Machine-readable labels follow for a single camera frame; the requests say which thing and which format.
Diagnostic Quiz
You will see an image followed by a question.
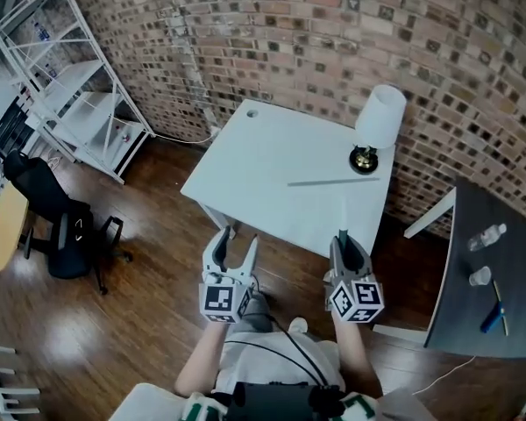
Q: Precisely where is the white floor cable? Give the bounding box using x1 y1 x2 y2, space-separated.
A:
411 354 478 396

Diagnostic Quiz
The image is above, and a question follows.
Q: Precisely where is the person's right forearm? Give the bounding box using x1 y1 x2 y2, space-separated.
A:
332 318 385 401

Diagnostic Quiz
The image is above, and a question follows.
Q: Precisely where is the white shade table lamp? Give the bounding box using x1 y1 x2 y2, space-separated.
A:
348 84 409 176

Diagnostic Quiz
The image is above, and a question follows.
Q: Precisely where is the white slatted furniture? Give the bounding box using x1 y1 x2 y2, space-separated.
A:
0 341 42 417

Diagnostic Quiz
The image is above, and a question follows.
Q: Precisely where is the dark grey table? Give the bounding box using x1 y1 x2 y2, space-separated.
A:
403 175 526 360

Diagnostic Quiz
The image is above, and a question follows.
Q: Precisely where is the white wall cable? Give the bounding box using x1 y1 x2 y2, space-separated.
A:
150 125 221 145

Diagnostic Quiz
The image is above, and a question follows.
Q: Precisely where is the black chest device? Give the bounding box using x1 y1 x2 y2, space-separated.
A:
231 381 342 421

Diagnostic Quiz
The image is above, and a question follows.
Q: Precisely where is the white metal shelf rack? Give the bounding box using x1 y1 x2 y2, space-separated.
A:
0 0 155 186

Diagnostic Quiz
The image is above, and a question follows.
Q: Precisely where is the person's white shirt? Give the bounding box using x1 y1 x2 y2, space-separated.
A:
120 322 382 421

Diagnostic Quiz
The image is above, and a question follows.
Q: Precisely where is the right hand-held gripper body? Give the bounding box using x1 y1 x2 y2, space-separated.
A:
323 265 386 324

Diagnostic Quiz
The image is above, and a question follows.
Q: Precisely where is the person's grey trouser leg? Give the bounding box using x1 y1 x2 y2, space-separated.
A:
238 294 274 335

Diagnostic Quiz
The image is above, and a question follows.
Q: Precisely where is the white square desk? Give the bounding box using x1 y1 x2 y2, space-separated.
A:
180 98 398 260

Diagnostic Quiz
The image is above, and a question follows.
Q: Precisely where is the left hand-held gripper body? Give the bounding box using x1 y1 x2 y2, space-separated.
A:
198 269 259 325

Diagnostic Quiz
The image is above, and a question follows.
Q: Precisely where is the clear plastic cup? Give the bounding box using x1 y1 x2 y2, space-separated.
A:
468 265 493 288

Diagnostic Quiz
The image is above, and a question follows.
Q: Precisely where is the round wooden table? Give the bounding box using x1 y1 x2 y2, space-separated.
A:
0 182 31 273

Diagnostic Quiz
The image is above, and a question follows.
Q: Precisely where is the blue yellow hand tool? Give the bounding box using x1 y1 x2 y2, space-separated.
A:
479 279 510 338

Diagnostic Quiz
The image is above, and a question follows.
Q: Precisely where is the black office chair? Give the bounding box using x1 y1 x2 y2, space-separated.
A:
3 147 134 296

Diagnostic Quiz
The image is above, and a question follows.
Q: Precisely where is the black cable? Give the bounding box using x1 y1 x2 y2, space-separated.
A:
222 312 331 388

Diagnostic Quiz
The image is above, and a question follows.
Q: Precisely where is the person's left forearm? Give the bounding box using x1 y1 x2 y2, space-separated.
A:
174 320 230 399

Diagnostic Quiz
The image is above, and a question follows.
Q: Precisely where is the clear plastic water bottle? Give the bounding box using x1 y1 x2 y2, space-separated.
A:
466 223 508 253

